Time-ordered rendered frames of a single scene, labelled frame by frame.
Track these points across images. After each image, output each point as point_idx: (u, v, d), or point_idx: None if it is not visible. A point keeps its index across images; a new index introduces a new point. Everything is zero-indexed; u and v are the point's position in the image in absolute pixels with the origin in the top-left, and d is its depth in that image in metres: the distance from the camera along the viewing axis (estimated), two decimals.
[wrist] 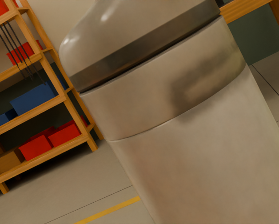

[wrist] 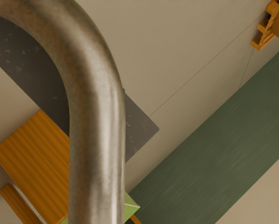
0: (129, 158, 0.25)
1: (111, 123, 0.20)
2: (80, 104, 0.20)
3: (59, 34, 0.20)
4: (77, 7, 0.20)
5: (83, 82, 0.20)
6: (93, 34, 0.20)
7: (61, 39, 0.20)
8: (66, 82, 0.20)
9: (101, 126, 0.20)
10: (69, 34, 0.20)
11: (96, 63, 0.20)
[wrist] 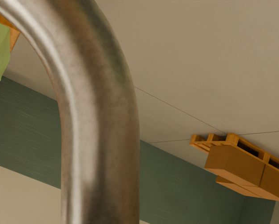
0: None
1: (121, 143, 0.14)
2: (76, 117, 0.14)
3: (45, 16, 0.14)
4: None
5: (81, 85, 0.14)
6: (94, 17, 0.14)
7: (48, 24, 0.14)
8: (56, 86, 0.14)
9: (107, 149, 0.14)
10: (61, 17, 0.14)
11: (98, 58, 0.14)
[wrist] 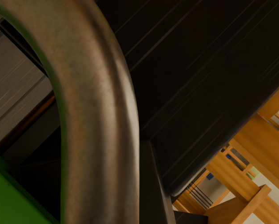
0: None
1: (120, 143, 0.14)
2: (75, 117, 0.14)
3: (44, 16, 0.14)
4: None
5: (80, 85, 0.14)
6: (93, 17, 0.14)
7: (47, 24, 0.14)
8: (55, 86, 0.14)
9: (106, 149, 0.14)
10: (60, 17, 0.14)
11: (97, 58, 0.14)
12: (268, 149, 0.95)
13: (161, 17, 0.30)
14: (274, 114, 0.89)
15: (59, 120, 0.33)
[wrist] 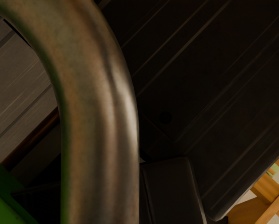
0: None
1: (120, 143, 0.14)
2: (75, 117, 0.14)
3: (44, 16, 0.14)
4: None
5: (80, 85, 0.14)
6: (93, 17, 0.14)
7: (47, 24, 0.14)
8: (55, 86, 0.14)
9: (106, 149, 0.14)
10: (60, 17, 0.14)
11: (97, 58, 0.14)
12: None
13: (197, 7, 0.25)
14: None
15: None
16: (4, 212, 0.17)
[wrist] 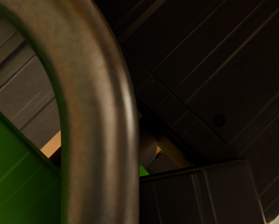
0: None
1: (120, 143, 0.14)
2: (75, 117, 0.14)
3: (44, 16, 0.14)
4: None
5: (80, 85, 0.14)
6: (93, 17, 0.14)
7: (47, 24, 0.14)
8: (55, 86, 0.14)
9: (106, 149, 0.14)
10: (60, 17, 0.14)
11: (97, 58, 0.14)
12: None
13: (249, 12, 0.25)
14: None
15: None
16: None
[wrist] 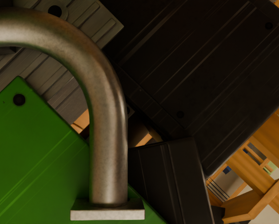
0: None
1: (118, 124, 0.29)
2: (97, 112, 0.29)
3: (82, 65, 0.29)
4: (94, 46, 0.30)
5: (99, 97, 0.29)
6: (105, 64, 0.30)
7: (84, 68, 0.29)
8: (87, 97, 0.30)
9: (112, 127, 0.29)
10: (89, 65, 0.29)
11: (107, 84, 0.29)
12: None
13: (200, 46, 0.41)
14: None
15: None
16: None
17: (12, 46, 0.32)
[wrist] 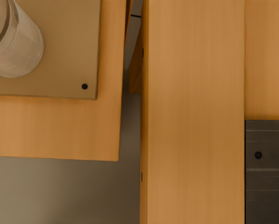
0: None
1: None
2: None
3: None
4: None
5: None
6: None
7: None
8: None
9: None
10: None
11: None
12: None
13: None
14: None
15: None
16: None
17: None
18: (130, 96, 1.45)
